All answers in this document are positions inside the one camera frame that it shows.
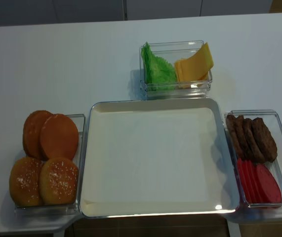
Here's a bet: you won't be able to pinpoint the clear lettuce cheese container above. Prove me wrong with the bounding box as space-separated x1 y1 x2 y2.
139 40 213 100

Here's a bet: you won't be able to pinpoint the clear bun container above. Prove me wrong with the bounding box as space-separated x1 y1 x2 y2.
14 114 87 218

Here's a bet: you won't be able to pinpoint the tomato slice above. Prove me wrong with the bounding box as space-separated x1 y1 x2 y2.
248 161 266 203
255 164 282 204
237 158 253 203
243 160 260 204

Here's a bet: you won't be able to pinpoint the clear patty tomato container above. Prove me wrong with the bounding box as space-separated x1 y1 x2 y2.
224 110 282 217

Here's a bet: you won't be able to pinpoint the brown patty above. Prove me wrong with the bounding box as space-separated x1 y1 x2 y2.
226 114 245 160
242 118 266 163
251 118 278 162
235 116 253 160

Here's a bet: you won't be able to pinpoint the sesame bun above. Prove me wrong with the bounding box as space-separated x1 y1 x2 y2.
39 158 79 205
9 157 42 207

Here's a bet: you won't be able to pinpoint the sesame bun top left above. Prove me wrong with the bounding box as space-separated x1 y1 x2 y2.
9 157 42 207

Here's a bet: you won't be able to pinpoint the green lettuce leaves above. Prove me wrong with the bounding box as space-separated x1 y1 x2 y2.
141 42 177 91

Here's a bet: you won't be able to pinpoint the yellow cheese slices stack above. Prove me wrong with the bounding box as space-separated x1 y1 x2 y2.
174 43 214 82

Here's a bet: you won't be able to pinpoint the sesame bun top right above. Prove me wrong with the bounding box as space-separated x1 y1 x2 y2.
39 158 79 205

